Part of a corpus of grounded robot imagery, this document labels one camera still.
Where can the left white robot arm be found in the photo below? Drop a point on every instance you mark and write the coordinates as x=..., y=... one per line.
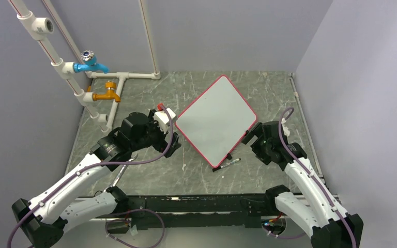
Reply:
x=47, y=217

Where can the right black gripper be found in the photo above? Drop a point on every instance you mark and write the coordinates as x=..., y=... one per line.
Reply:
x=258, y=131

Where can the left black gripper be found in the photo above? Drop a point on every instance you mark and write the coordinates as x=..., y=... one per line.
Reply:
x=163, y=145

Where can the silver wrench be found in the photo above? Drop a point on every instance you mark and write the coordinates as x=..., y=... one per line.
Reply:
x=122, y=170

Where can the black whiteboard marker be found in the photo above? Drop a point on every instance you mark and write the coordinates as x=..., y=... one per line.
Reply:
x=226, y=164

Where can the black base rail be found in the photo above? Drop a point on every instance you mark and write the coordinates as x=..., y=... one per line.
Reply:
x=206, y=210

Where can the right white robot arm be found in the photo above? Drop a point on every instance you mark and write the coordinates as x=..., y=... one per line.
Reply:
x=323, y=219

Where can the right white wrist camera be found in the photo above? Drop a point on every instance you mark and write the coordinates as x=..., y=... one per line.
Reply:
x=284, y=128

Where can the pink-framed whiteboard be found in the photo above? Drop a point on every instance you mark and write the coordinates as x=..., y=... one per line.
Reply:
x=216, y=121

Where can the orange faucet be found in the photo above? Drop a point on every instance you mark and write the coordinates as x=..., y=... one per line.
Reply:
x=110, y=93

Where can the blue faucet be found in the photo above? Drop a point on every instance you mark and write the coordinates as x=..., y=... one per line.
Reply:
x=90, y=63

